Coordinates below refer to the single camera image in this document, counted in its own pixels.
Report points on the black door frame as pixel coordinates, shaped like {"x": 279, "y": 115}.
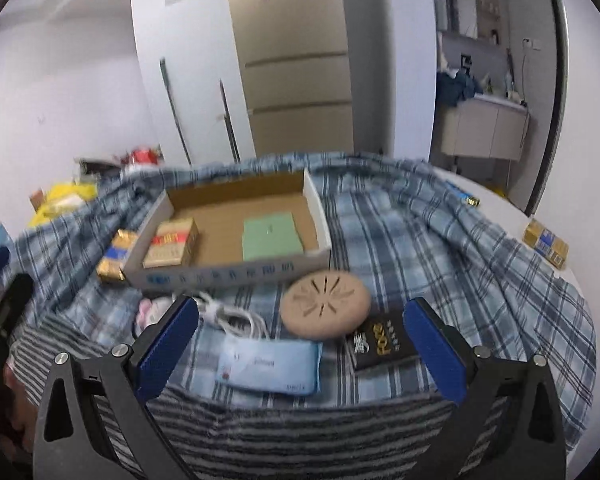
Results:
{"x": 555, "y": 85}

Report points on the gold blue carton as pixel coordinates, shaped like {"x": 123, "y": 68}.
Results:
{"x": 557, "y": 255}
{"x": 537, "y": 234}

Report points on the green flat pack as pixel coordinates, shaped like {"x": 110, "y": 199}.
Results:
{"x": 272, "y": 236}

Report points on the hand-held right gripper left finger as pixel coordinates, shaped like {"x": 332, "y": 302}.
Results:
{"x": 167, "y": 350}

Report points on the gold refrigerator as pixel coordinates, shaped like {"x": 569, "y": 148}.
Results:
{"x": 290, "y": 60}

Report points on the yellow plastic bag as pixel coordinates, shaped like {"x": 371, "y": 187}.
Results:
{"x": 65, "y": 200}

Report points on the light blue tissue pack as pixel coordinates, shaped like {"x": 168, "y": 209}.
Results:
{"x": 270, "y": 362}

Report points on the pink white small object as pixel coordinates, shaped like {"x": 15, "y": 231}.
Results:
{"x": 149, "y": 312}

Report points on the gold blue cigarette pack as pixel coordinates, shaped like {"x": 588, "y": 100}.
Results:
{"x": 117, "y": 257}

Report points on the mirror wall cabinet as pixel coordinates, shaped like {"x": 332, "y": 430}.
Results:
{"x": 472, "y": 7}

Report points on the red plastic bag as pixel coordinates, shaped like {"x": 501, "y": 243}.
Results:
{"x": 142, "y": 156}

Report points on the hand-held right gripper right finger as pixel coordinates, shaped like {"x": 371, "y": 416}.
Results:
{"x": 435, "y": 350}

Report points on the shallow cardboard box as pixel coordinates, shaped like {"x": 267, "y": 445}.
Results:
{"x": 220, "y": 220}

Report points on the gold red cigarette pack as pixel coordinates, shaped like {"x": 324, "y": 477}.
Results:
{"x": 170, "y": 242}

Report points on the dark blue clothing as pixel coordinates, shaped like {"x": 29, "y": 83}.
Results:
{"x": 455, "y": 90}

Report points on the yellow bag on floor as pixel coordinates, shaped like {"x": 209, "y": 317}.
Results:
{"x": 501, "y": 190}

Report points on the round beige slotted disc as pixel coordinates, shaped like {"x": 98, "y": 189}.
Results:
{"x": 325, "y": 305}

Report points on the black gold lettered box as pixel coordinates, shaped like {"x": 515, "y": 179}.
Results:
{"x": 380, "y": 342}

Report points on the beige vanity cabinet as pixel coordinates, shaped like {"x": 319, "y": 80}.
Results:
{"x": 480, "y": 130}

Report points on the white wall socket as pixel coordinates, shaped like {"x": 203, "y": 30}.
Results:
{"x": 530, "y": 44}

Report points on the blue plaid cloth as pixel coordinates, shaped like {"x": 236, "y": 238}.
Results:
{"x": 420, "y": 240}

